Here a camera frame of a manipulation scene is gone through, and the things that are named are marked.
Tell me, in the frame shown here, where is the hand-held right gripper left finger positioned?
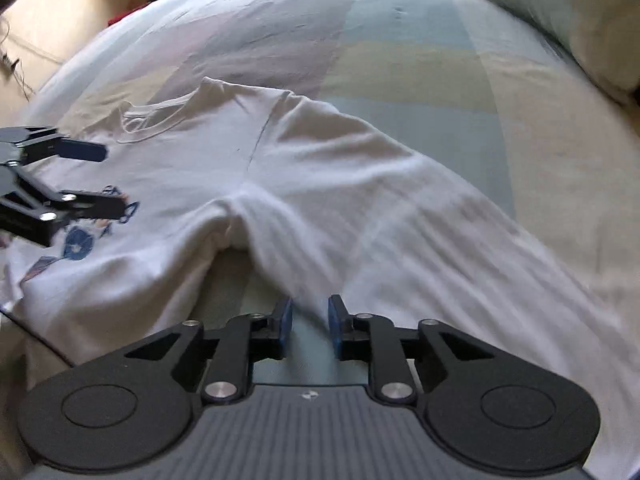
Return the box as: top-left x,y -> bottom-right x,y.
125,296 -> 296,406

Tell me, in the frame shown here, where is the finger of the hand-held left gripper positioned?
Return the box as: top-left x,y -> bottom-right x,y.
0,126 -> 109,166
0,165 -> 127,249

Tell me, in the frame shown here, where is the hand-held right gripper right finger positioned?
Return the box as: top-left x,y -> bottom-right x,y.
327,294 -> 496,406

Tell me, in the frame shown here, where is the white printed shirt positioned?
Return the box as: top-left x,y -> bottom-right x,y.
0,77 -> 636,480

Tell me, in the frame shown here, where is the bed with patchwork sheet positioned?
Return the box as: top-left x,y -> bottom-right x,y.
0,0 -> 640,480

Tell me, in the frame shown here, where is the pale printed pillow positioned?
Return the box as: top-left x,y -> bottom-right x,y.
430,0 -> 640,106

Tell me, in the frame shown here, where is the black television cable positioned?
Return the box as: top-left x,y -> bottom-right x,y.
0,15 -> 37,98

